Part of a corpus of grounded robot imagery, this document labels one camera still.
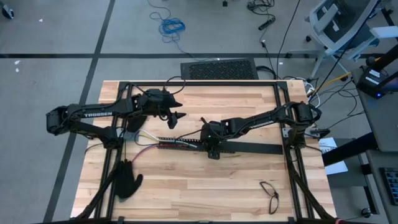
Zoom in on black device blue light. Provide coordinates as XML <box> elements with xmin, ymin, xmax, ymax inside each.
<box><xmin>355</xmin><ymin>66</ymin><xmax>398</xmax><ymax>100</ymax></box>

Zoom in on black power strip cable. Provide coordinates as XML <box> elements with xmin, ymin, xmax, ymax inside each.
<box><xmin>246</xmin><ymin>0</ymin><xmax>277</xmax><ymax>32</ymax></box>

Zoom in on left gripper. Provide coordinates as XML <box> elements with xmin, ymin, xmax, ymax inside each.
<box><xmin>141</xmin><ymin>88</ymin><xmax>187</xmax><ymax>130</ymax></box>

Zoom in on multicolour wire bundle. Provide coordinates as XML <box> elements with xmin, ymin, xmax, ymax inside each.
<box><xmin>131</xmin><ymin>128</ymin><xmax>200</xmax><ymax>163</ymax></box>

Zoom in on yellow cable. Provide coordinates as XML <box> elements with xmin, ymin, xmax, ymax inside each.
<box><xmin>315</xmin><ymin>72</ymin><xmax>354</xmax><ymax>93</ymax></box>

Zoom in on black keyboard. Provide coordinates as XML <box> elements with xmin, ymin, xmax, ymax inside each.
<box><xmin>378</xmin><ymin>167</ymin><xmax>398</xmax><ymax>207</ymax></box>

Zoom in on black perforated computer case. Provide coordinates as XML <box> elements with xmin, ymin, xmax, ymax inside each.
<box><xmin>179</xmin><ymin>57</ymin><xmax>260</xmax><ymax>81</ymax></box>

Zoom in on black aluminium table frame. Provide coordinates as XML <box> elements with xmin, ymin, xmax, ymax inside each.
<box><xmin>70</xmin><ymin>79</ymin><xmax>343</xmax><ymax>224</ymax></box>

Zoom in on white paper sheet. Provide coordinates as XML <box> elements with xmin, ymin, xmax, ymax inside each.
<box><xmin>318</xmin><ymin>136</ymin><xmax>349</xmax><ymax>176</ymax></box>

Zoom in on grey side desk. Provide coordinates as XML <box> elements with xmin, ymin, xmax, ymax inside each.
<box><xmin>365</xmin><ymin>149</ymin><xmax>398</xmax><ymax>224</ymax></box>
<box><xmin>350</xmin><ymin>67</ymin><xmax>398</xmax><ymax>153</ymax></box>

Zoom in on grey mesh office chair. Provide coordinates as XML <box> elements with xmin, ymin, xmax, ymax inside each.
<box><xmin>287</xmin><ymin>0</ymin><xmax>398</xmax><ymax>80</ymax></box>

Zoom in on black duct cover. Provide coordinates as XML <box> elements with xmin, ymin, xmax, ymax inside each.
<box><xmin>217</xmin><ymin>140</ymin><xmax>285</xmax><ymax>156</ymax></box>

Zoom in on black clamp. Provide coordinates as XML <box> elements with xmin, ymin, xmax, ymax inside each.
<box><xmin>308</xmin><ymin>126</ymin><xmax>331</xmax><ymax>140</ymax></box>

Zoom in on blue cable coil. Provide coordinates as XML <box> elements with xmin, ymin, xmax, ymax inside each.
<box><xmin>147</xmin><ymin>0</ymin><xmax>187</xmax><ymax>44</ymax></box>

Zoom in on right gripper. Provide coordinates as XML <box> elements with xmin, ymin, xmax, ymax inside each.
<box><xmin>200</xmin><ymin>116</ymin><xmax>226</xmax><ymax>161</ymax></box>

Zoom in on black floor cable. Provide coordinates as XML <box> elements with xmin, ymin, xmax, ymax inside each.
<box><xmin>275</xmin><ymin>0</ymin><xmax>302</xmax><ymax>73</ymax></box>

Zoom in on black work glove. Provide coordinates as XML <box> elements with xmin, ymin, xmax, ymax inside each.
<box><xmin>125</xmin><ymin>114</ymin><xmax>147</xmax><ymax>133</ymax></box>
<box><xmin>114</xmin><ymin>159</ymin><xmax>144</xmax><ymax>200</ymax></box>

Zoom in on black-framed eyeglasses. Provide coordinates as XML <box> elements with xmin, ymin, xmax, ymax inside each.
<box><xmin>259</xmin><ymin>180</ymin><xmax>280</xmax><ymax>215</ymax></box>

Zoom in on black desk crossbar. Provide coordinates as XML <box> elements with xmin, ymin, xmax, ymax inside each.
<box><xmin>322</xmin><ymin>132</ymin><xmax>379</xmax><ymax>167</ymax></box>

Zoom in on black slotted cable duct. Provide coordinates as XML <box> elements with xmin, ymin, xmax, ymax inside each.
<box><xmin>156</xmin><ymin>136</ymin><xmax>236</xmax><ymax>155</ymax></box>

